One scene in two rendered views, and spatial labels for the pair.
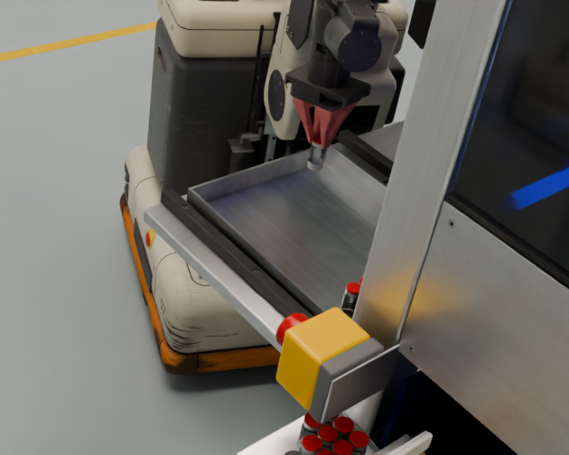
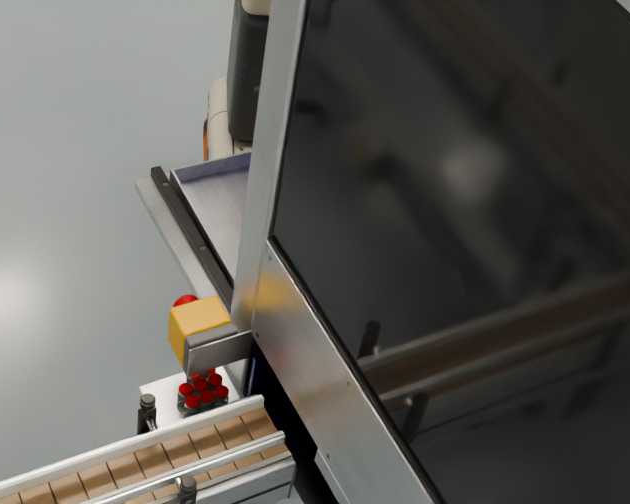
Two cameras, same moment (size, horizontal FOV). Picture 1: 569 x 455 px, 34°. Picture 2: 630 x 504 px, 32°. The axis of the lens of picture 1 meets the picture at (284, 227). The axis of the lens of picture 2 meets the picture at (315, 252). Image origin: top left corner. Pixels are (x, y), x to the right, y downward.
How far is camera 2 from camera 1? 0.67 m
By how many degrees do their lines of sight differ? 12
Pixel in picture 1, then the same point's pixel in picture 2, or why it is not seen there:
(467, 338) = (279, 337)
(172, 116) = (237, 64)
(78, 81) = not seen: outside the picture
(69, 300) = (141, 214)
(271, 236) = (230, 217)
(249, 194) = (226, 177)
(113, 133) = (219, 49)
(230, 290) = (180, 259)
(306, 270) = not seen: hidden behind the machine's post
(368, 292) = (237, 289)
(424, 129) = (255, 189)
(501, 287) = (291, 308)
